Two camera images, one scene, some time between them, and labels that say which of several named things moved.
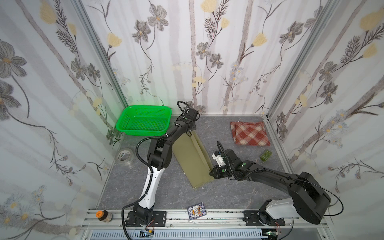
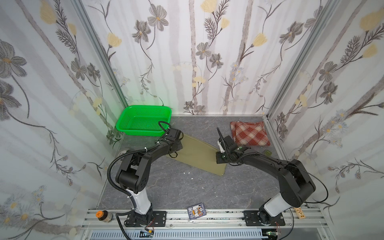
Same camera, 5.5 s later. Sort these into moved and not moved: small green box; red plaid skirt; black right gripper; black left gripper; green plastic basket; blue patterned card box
Moved: black right gripper; black left gripper
Not moved: small green box; green plastic basket; blue patterned card box; red plaid skirt
